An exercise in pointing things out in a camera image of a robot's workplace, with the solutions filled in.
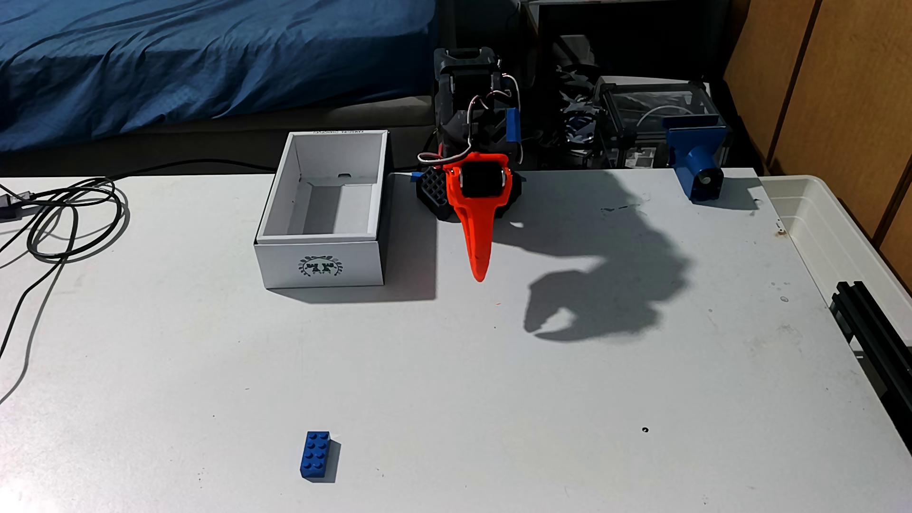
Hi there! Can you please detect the blue toy brick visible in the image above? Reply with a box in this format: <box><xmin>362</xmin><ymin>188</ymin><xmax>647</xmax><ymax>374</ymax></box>
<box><xmin>299</xmin><ymin>430</ymin><xmax>332</xmax><ymax>480</ymax></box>

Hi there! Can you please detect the white cardboard box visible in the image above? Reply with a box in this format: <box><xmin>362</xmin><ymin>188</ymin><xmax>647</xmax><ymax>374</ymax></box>
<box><xmin>253</xmin><ymin>130</ymin><xmax>391</xmax><ymax>290</ymax></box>

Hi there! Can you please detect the grey bed base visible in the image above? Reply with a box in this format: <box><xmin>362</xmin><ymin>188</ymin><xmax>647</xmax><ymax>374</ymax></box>
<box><xmin>0</xmin><ymin>96</ymin><xmax>437</xmax><ymax>179</ymax></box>

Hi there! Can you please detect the clear plastic case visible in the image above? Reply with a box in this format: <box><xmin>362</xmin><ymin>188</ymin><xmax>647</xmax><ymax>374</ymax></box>
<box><xmin>595</xmin><ymin>75</ymin><xmax>722</xmax><ymax>171</ymax></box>

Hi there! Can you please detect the blue bed blanket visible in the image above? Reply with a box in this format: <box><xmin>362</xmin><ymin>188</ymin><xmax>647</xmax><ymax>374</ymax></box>
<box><xmin>0</xmin><ymin>0</ymin><xmax>439</xmax><ymax>152</ymax></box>

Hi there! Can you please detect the white plastic bin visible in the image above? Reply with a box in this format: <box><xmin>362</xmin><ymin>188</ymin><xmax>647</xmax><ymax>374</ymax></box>
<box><xmin>759</xmin><ymin>174</ymin><xmax>912</xmax><ymax>344</ymax></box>

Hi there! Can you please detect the wooden cabinet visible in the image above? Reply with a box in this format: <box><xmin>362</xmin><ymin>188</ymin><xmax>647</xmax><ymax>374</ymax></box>
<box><xmin>722</xmin><ymin>0</ymin><xmax>912</xmax><ymax>289</ymax></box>

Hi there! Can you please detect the black power plug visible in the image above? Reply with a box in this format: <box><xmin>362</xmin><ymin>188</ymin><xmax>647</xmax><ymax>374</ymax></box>
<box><xmin>0</xmin><ymin>190</ymin><xmax>34</xmax><ymax>219</ymax></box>

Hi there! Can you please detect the blue printed mount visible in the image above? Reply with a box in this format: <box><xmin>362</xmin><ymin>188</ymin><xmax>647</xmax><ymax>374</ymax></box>
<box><xmin>664</xmin><ymin>114</ymin><xmax>729</xmax><ymax>205</ymax></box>

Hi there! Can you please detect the black cable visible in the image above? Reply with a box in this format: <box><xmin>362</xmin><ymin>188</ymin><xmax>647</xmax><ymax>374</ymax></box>
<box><xmin>0</xmin><ymin>158</ymin><xmax>277</xmax><ymax>407</ymax></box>

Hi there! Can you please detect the black aluminium rail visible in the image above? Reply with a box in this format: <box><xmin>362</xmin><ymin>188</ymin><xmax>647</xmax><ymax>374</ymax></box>
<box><xmin>829</xmin><ymin>280</ymin><xmax>912</xmax><ymax>451</ymax></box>

